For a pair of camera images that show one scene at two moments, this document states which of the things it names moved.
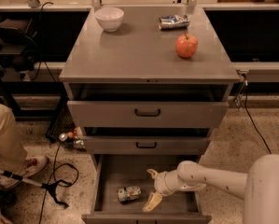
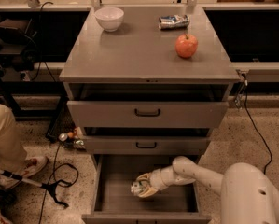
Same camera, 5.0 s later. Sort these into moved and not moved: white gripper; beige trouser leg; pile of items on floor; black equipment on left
Moved: white gripper
Not moved: beige trouser leg; black equipment on left; pile of items on floor
